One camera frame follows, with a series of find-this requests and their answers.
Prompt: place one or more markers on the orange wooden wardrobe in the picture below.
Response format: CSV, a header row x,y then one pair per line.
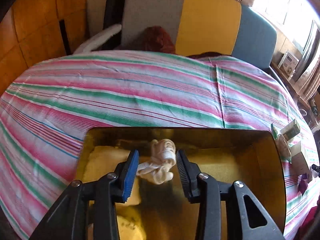
x,y
36,30

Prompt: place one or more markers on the dark red pillow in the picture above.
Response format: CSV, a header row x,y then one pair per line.
x,y
155,39

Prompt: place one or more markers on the purple snack packet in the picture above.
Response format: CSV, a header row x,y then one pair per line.
x,y
303,184

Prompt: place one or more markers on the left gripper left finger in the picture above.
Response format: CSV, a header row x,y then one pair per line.
x,y
68,216

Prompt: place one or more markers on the green medicine box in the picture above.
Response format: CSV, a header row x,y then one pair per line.
x,y
290,130

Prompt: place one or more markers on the green cracker packet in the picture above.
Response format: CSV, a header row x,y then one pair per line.
x,y
281,144

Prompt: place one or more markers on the white cardboard box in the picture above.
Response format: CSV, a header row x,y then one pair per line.
x,y
299,163

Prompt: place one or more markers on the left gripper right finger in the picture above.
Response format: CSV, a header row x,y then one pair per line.
x,y
246,216

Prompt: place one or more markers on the yellow towel with red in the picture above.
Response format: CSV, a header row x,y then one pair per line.
x,y
129,230

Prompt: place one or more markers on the tricolour headboard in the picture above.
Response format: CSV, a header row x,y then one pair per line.
x,y
199,26

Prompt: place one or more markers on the wooden side shelf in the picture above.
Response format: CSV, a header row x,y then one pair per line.
x,y
295,92

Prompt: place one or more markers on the gold tin box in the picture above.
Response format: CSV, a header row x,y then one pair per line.
x,y
227,155

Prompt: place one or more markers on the cream knotted sock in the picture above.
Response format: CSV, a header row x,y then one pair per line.
x,y
157,169

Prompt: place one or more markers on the white box on shelf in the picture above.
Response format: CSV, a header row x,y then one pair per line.
x,y
288,63

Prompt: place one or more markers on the striped bed sheet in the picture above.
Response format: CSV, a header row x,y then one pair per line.
x,y
47,110

